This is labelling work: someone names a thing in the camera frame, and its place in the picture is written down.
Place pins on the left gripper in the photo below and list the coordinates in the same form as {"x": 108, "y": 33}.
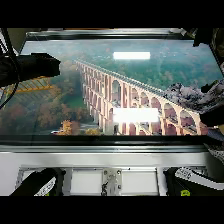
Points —
{"x": 46, "y": 66}

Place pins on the silver frame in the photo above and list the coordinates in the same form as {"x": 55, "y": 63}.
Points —
{"x": 100, "y": 156}

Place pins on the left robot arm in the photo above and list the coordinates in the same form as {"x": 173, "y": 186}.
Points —
{"x": 13, "y": 71}

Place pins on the white blue-printed shirt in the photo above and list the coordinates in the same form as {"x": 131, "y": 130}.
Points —
{"x": 190, "y": 95}

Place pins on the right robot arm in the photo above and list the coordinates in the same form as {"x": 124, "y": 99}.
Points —
{"x": 181, "y": 186}

